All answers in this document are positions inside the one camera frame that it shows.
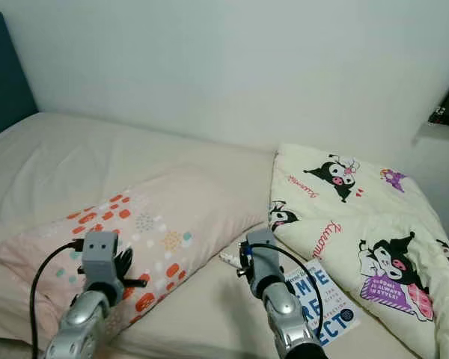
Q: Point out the small white tube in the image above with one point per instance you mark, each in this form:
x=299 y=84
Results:
x=230 y=259

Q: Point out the pink dotted pillow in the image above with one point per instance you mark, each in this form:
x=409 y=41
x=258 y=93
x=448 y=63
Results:
x=179 y=209

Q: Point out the white book blue letters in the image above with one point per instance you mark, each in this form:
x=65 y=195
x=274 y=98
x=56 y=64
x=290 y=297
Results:
x=325 y=307

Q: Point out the cream cartoon print blanket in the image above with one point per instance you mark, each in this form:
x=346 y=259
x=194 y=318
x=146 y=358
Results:
x=374 y=217

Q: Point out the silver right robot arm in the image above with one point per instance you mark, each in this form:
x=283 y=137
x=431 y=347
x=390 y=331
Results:
x=284 y=314

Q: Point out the beige sheeted mattress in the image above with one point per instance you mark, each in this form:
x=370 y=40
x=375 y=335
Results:
x=105 y=157

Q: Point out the teal upholstered headboard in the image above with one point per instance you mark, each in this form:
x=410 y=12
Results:
x=7 y=75

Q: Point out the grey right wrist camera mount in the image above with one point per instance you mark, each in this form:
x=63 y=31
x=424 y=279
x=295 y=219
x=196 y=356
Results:
x=263 y=258

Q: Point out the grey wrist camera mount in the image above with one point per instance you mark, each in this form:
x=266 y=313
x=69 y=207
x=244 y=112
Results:
x=99 y=254
x=263 y=258

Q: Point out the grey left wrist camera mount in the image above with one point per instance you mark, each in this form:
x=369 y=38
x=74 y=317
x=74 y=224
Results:
x=99 y=254

